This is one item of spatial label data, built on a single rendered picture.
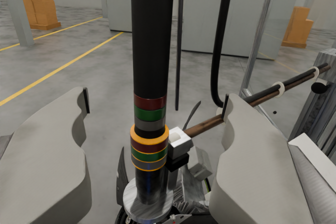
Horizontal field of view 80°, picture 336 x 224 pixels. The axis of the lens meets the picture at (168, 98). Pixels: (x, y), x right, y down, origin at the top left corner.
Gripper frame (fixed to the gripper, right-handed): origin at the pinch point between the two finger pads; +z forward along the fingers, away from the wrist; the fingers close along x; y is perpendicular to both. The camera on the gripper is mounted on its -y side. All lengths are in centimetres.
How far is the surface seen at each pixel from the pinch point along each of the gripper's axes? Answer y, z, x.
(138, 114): 5.8, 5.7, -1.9
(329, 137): 45, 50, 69
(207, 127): 11.9, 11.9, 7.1
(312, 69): 11, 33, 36
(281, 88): 11.2, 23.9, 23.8
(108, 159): 167, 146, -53
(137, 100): 4.2, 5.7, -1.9
